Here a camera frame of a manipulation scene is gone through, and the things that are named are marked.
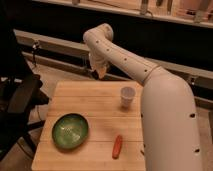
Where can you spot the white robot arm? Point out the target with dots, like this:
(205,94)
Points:
(168,111)

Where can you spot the metal wall rail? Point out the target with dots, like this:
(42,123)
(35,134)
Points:
(195,76)

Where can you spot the green glass bowl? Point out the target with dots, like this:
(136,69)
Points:
(70,131)

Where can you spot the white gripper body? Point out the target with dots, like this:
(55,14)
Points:
(98,64)

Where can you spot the black chair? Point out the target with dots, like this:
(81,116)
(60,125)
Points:
(19,91)

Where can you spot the wooden table board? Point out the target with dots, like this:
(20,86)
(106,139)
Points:
(100,103)

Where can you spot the orange carrot toy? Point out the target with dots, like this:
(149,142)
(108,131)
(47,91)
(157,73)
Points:
(117,147)

